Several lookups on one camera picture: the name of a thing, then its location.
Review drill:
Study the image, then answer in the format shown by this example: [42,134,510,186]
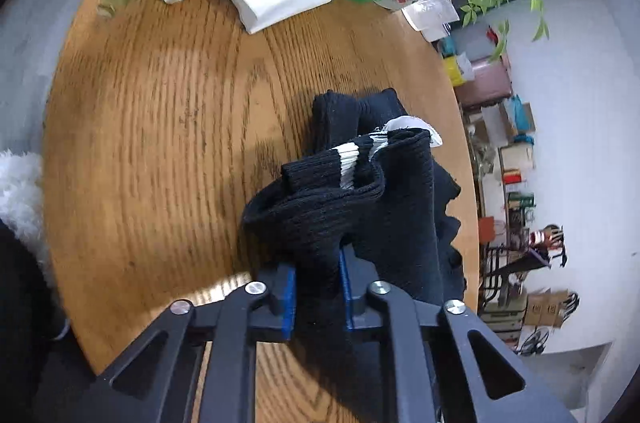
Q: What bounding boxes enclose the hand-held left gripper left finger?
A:
[70,264,299,423]

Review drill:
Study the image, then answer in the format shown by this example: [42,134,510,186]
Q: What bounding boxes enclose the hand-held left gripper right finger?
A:
[339,248,577,423]

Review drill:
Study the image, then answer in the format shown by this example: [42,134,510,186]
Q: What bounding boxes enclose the black knitted garment white stripes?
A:
[241,88,468,423]

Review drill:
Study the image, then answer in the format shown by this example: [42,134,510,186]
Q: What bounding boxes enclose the black hand cart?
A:
[481,243,551,304]

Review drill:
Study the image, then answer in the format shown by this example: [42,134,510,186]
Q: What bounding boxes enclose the olive green case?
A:
[481,295,529,332]

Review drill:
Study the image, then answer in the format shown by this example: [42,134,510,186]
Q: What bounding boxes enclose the black floor fan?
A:
[517,328,549,357]

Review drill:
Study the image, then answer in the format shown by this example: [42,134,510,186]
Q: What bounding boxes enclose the brown cardboard box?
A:
[525,289,572,330]

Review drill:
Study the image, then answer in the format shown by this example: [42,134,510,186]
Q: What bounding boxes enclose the black red machine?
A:
[530,224,570,269]

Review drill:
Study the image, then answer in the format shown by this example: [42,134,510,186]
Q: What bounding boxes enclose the beige flat box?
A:
[499,143,534,184]

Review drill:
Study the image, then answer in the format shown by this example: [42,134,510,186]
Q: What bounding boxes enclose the yellow box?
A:
[442,55,467,87]

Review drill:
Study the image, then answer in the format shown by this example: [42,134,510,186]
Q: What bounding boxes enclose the blue plastic bag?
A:
[502,95,527,130]

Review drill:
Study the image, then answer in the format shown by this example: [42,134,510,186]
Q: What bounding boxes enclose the pink suitcase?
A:
[457,58,514,106]

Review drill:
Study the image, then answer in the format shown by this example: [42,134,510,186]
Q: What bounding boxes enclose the person's black clothing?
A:
[0,220,98,423]

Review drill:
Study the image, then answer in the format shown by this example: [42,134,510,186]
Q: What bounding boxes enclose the white fluffy cloth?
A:
[0,150,52,286]

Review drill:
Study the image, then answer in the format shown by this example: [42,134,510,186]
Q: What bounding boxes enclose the clear plastic packet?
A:
[402,0,461,42]

